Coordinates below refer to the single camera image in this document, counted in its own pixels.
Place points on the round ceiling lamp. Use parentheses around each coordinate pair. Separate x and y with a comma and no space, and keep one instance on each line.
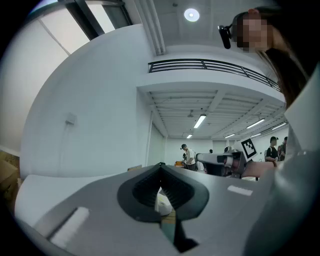
(191,15)

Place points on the black head-worn camera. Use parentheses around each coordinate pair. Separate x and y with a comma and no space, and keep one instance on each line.
(226,36)

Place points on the person's right forearm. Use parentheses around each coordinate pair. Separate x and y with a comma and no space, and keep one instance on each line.
(257,168)

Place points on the open brown cardboard box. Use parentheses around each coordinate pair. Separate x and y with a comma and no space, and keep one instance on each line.
(8,175)

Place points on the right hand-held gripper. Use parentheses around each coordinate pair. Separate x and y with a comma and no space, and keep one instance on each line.
(241,160)

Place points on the gray shirt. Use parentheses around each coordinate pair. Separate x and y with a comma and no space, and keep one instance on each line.
(295,200)

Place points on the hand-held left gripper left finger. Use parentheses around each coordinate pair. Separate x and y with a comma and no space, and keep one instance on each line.
(100,220)

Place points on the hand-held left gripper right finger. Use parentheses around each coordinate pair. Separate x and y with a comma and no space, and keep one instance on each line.
(220,212)

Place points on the person's face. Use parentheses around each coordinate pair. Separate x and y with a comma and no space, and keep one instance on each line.
(252,30)

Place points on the black window frame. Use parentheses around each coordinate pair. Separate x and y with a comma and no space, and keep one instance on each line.
(82,15)

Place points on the ceiling tube lights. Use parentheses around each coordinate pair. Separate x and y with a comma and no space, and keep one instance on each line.
(200,121)

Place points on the white ceiling pipes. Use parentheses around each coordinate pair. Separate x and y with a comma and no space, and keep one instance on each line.
(156,27)

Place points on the black balcony railing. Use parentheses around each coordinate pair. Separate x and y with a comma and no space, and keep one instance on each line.
(212,65)

